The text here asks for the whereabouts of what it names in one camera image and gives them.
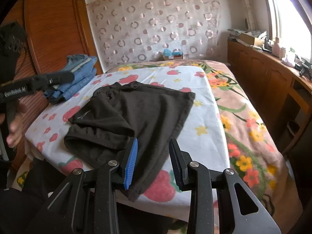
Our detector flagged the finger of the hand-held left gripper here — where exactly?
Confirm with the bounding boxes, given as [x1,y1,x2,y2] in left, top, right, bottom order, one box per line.
[32,72,75,92]

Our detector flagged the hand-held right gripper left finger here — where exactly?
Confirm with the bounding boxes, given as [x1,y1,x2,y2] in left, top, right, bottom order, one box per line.
[24,138,138,234]

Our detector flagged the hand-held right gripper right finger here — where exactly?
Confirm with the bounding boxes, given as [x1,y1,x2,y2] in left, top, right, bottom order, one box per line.
[169,138,281,234]

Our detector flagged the black pants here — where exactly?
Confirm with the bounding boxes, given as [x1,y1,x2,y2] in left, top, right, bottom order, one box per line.
[64,82,196,202]

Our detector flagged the person's left hand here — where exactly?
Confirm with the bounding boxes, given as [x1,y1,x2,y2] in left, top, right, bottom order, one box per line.
[6,104,28,148]

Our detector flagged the folded blue jeans stack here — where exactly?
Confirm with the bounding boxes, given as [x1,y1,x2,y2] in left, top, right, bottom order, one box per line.
[43,54,98,103]

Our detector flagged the white strawberry print towel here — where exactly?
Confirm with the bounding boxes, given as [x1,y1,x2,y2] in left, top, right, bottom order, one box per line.
[24,66,231,215]

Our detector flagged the wooden louvered wardrobe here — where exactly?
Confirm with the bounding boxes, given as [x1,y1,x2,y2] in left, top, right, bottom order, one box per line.
[0,0,103,171]

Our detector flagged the pink floral blanket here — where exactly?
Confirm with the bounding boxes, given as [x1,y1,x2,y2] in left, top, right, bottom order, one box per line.
[105,60,290,205]

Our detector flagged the cardboard box with blue packs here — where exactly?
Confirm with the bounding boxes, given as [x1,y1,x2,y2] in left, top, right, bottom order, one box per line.
[163,49,183,60]

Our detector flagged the sheer circle pattern curtain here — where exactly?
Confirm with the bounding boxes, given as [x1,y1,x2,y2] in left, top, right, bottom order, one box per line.
[86,0,222,66]

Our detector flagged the wooden side cabinet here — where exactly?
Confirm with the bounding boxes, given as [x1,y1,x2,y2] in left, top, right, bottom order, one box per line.
[227,40,312,156]

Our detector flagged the tan cardboard box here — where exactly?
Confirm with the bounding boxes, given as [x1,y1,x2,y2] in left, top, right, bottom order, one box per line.
[240,32,266,47]

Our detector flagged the window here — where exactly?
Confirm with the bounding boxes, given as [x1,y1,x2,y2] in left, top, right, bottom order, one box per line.
[262,0,312,61]

